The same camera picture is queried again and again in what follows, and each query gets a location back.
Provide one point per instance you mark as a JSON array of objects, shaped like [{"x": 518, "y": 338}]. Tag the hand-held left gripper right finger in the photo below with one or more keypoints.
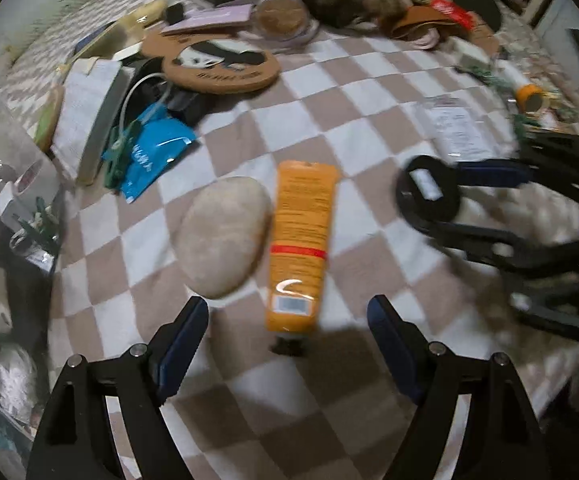
[{"x": 394, "y": 345}]

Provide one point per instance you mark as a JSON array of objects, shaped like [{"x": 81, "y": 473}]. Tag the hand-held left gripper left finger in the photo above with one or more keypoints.
[{"x": 184, "y": 340}]

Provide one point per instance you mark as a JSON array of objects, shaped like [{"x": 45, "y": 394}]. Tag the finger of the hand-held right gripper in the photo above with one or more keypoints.
[
  {"x": 474, "y": 242},
  {"x": 494, "y": 174}
]

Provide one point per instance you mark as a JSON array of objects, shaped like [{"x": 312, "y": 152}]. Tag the black round case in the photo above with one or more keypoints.
[{"x": 419, "y": 207}]

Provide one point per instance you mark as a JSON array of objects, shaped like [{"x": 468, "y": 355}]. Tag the orange tube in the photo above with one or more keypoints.
[{"x": 299, "y": 230}]

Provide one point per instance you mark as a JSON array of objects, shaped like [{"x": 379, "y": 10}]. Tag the clear bag with paper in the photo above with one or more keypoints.
[{"x": 459, "y": 125}]

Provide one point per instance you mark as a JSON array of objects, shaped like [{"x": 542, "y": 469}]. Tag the white bottle with orange cap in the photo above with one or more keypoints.
[{"x": 529, "y": 95}]

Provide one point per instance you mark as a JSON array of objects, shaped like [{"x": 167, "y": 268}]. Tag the beige oval stone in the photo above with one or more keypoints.
[{"x": 219, "y": 235}]

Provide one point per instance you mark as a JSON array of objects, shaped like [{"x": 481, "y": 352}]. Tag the small white box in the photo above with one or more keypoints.
[{"x": 472, "y": 52}]

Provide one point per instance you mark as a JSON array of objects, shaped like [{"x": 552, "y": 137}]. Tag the black round mat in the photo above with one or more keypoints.
[{"x": 479, "y": 5}]

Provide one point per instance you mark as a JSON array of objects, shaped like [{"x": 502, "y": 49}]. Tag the red packet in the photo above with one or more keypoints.
[{"x": 449, "y": 10}]

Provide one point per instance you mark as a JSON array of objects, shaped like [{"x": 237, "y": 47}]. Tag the brown leather piece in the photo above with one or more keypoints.
[{"x": 417, "y": 17}]

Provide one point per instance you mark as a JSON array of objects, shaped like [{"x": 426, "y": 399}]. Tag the blue packet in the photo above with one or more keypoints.
[{"x": 154, "y": 152}]

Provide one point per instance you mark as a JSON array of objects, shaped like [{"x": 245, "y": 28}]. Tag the green clip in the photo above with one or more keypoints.
[{"x": 114, "y": 155}]

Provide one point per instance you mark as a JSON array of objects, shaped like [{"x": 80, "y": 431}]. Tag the white tape roll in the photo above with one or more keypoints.
[{"x": 31, "y": 175}]

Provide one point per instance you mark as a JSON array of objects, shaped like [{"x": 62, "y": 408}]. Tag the black pouch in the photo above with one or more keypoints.
[{"x": 184, "y": 105}]

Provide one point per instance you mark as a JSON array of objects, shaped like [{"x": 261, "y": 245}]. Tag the white book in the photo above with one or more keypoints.
[{"x": 84, "y": 105}]

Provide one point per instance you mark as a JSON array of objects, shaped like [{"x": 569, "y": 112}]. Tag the clear round lidded jar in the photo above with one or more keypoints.
[{"x": 282, "y": 12}]

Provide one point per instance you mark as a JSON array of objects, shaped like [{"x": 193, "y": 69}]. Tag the panda cork coaster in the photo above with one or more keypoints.
[{"x": 229, "y": 72}]

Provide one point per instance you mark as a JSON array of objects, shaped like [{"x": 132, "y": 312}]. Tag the light wooden board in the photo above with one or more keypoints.
[{"x": 119, "y": 30}]

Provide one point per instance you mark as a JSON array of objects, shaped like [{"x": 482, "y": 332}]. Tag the purple booklet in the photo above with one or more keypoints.
[{"x": 209, "y": 17}]

